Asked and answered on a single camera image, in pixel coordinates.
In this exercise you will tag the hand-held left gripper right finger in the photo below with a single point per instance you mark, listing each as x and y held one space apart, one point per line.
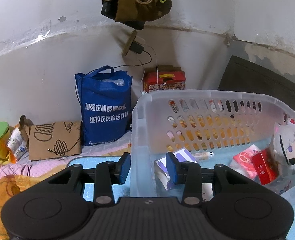
171 167

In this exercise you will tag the yellow blanket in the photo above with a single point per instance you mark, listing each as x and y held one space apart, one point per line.
2 205

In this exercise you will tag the light blue mat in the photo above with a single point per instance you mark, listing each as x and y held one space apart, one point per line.
92 160

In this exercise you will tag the red patterned gift box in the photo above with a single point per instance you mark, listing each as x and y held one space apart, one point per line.
162 85

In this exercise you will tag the black charger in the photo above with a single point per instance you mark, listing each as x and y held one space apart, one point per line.
137 48

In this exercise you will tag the brown cardboard bag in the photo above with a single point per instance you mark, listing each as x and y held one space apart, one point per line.
45 140

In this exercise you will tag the purple white tissue packet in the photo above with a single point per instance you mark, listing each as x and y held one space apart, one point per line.
185 155

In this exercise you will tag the dark wooden headboard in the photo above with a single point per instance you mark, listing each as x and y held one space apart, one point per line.
257 77

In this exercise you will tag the wooden block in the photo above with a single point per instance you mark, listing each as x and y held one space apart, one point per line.
127 47

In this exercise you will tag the blue tote bag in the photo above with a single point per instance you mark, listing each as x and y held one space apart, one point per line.
105 110

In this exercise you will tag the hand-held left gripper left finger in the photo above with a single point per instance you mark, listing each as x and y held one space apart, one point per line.
125 167

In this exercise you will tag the white plastic packet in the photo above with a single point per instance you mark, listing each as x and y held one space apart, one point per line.
282 186

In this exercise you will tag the floral blanket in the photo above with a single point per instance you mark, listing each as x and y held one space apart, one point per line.
2 170

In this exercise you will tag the pink textured blanket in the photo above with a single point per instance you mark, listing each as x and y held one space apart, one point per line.
62 166

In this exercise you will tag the cream tube white cap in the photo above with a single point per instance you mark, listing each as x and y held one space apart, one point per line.
202 156

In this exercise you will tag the translucent white plastic basket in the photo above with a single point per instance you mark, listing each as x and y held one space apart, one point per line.
147 120

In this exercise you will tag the white-haired plush doll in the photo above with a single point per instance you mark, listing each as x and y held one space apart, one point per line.
288 142

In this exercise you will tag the brown hanging bag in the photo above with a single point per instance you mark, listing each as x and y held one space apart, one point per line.
142 10

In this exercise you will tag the black hanging pouch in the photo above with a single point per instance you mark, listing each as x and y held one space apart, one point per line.
108 10

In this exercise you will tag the pink tissue pack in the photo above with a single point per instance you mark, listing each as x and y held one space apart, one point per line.
243 161

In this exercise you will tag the white snack packet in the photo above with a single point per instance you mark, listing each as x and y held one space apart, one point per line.
17 142

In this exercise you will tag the red cigarette box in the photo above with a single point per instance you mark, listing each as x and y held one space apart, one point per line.
265 167

